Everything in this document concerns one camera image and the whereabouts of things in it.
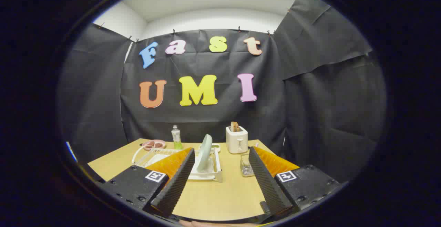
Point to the white dish rack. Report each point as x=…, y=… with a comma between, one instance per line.
x=206, y=176

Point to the toast slice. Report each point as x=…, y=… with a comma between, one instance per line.
x=235, y=127

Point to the green dish soap bottle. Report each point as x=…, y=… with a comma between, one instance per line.
x=177, y=141

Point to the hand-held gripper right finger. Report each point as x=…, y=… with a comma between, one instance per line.
x=268, y=182

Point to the pink bowl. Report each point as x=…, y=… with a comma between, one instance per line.
x=153, y=145

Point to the small white dish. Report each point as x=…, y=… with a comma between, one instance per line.
x=216, y=146

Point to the white toaster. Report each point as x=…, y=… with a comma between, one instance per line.
x=237, y=142

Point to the light green plate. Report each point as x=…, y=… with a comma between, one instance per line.
x=205, y=151

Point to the black backdrop cloth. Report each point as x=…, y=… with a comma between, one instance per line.
x=310, y=99

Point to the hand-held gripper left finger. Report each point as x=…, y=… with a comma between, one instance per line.
x=175, y=185

